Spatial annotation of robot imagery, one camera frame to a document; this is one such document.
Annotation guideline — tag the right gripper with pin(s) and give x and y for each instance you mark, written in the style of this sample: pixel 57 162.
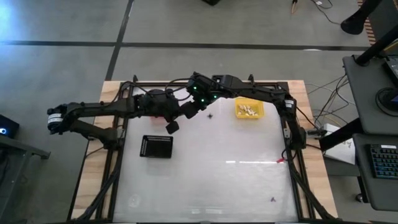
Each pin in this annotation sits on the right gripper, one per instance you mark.
pixel 202 90

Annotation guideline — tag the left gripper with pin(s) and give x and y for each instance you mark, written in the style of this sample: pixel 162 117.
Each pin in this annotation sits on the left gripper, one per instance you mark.
pixel 161 104

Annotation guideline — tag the small black plastic spider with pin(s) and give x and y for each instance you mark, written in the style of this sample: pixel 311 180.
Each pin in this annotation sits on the small black plastic spider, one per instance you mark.
pixel 210 116

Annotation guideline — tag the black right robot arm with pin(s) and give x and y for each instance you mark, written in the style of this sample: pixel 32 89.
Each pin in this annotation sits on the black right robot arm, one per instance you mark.
pixel 255 91

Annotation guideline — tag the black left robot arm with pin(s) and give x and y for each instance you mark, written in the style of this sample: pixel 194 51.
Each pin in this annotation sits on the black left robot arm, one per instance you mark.
pixel 93 109

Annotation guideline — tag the black plastic basket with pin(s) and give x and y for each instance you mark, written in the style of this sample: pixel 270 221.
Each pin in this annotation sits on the black plastic basket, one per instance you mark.
pixel 157 147

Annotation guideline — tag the yellow plastic basket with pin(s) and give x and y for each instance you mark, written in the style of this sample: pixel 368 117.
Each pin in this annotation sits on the yellow plastic basket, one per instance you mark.
pixel 261 113

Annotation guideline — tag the black floor object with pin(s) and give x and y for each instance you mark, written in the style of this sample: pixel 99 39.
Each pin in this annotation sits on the black floor object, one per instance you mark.
pixel 211 2

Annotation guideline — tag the white box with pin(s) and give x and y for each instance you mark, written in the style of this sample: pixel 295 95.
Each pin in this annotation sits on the white box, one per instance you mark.
pixel 331 129

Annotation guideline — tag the wooden stick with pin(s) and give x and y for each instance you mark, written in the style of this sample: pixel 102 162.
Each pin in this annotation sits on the wooden stick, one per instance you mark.
pixel 293 7

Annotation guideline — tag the black slanted strut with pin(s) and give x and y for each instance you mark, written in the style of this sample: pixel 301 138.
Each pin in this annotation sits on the black slanted strut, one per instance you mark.
pixel 342 134

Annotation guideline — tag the grey side table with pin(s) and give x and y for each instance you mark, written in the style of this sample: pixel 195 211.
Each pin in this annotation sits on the grey side table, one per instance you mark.
pixel 18 145

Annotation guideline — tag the white paper sheet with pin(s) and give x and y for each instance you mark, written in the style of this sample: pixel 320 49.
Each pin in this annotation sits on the white paper sheet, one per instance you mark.
pixel 342 154

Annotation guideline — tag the black device with blue light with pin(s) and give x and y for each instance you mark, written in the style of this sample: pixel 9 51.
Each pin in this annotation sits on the black device with blue light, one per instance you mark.
pixel 11 124

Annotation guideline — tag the grey desk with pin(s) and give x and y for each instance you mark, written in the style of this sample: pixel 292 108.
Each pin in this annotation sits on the grey desk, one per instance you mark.
pixel 382 193
pixel 363 93

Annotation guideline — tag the black stand foot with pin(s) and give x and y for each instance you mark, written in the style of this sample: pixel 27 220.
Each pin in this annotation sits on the black stand foot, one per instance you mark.
pixel 354 23

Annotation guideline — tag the black round object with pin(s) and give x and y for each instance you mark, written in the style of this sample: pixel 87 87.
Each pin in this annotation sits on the black round object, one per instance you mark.
pixel 385 96

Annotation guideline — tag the wooden slatted panel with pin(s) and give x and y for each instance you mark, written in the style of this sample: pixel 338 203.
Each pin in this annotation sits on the wooden slatted panel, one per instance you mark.
pixel 370 31

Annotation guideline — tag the black diagonal pole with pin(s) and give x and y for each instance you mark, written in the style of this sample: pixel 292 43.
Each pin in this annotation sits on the black diagonal pole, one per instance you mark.
pixel 376 46

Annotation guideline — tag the backlit black keyboard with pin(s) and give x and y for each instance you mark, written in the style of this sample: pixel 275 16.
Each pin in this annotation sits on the backlit black keyboard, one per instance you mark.
pixel 384 161

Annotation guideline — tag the black frame clamp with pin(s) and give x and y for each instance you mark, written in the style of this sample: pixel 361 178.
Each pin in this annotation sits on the black frame clamp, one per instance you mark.
pixel 251 78
pixel 134 78

